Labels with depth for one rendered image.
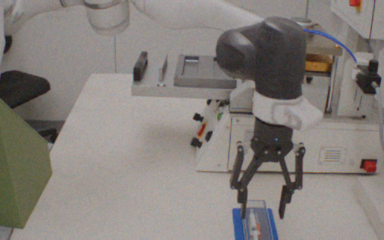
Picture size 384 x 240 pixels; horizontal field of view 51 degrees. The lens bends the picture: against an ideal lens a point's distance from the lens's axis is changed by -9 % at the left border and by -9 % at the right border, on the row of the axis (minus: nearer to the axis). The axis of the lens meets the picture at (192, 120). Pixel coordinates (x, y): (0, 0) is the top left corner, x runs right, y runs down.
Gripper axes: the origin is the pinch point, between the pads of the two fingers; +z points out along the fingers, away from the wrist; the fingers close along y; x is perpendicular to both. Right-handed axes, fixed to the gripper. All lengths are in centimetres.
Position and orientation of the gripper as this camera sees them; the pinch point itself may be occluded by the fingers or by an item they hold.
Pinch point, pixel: (262, 205)
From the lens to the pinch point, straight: 92.0
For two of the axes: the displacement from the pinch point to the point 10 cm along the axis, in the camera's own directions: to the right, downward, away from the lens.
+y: -10.0, -0.3, 0.1
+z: -0.3, 9.0, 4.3
